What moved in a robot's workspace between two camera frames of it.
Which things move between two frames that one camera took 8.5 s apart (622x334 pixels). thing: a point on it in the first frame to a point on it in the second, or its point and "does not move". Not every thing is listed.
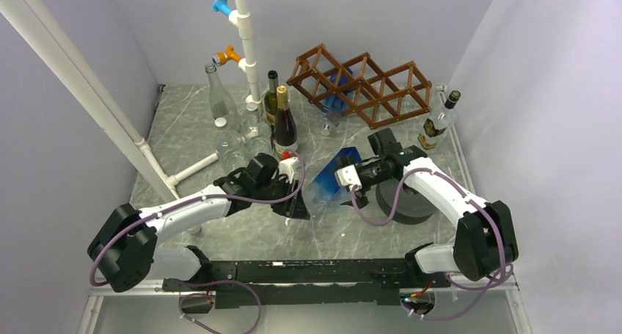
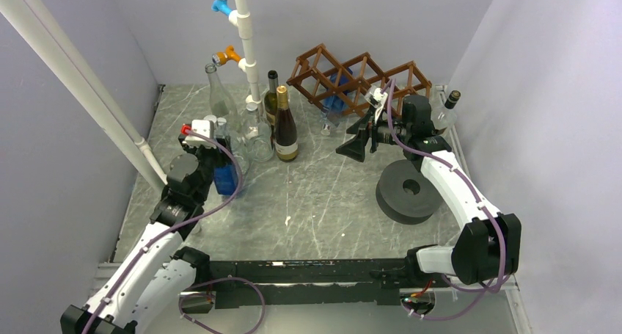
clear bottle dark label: [221, 102] does not move
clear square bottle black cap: [438, 123] does not move
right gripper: [362, 200] to [355, 148]
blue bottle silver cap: [337, 90] does not move
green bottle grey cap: [270, 98] does not move
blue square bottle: [325, 191] to [224, 171]
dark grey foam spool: [414, 207] does not move
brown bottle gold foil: [285, 136] does not move
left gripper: [294, 208] to [212, 150]
